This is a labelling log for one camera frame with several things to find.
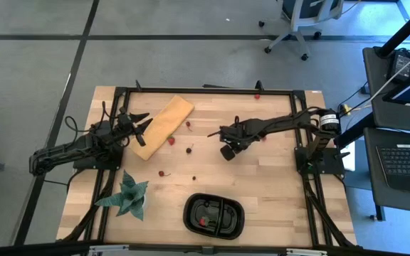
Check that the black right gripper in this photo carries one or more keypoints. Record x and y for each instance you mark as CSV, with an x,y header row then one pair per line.
x,y
237,133

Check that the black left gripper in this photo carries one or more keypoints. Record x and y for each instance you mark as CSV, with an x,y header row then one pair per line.
x,y
126,122

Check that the red cherry with stem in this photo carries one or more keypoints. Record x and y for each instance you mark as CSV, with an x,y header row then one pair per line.
x,y
161,174
188,124

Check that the black plastic tupperware container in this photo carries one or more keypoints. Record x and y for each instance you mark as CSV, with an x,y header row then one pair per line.
x,y
226,227

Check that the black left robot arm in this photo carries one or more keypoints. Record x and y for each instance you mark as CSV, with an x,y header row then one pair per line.
x,y
66,151

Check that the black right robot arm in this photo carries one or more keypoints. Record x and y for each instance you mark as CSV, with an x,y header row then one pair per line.
x,y
283,122

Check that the yellow folded cloth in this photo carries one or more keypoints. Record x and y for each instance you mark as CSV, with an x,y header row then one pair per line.
x,y
166,124

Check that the small red cherry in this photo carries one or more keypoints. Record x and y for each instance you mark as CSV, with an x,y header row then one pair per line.
x,y
257,96

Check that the green plant in white pot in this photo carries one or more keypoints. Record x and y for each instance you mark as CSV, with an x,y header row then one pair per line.
x,y
130,195

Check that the yellow plug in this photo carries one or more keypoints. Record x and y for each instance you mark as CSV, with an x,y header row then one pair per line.
x,y
346,109

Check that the white paper sheet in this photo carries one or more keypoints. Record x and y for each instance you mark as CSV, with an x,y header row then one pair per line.
x,y
350,160

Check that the white office chair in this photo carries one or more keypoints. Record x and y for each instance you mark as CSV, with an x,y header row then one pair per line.
x,y
304,21

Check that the black side desk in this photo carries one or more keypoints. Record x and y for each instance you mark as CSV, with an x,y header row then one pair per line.
x,y
386,117
376,192

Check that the black laptop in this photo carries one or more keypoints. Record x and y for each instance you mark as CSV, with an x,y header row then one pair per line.
x,y
404,163

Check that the black power adapter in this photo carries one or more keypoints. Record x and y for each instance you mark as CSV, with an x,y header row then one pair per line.
x,y
402,64

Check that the silver aluminium bracket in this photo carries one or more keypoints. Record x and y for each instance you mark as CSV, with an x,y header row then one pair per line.
x,y
109,249
306,252

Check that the black camera rig bar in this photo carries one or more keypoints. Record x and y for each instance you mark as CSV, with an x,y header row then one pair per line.
x,y
30,249

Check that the black diagonal post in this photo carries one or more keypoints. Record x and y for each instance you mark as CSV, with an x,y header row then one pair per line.
x,y
404,31

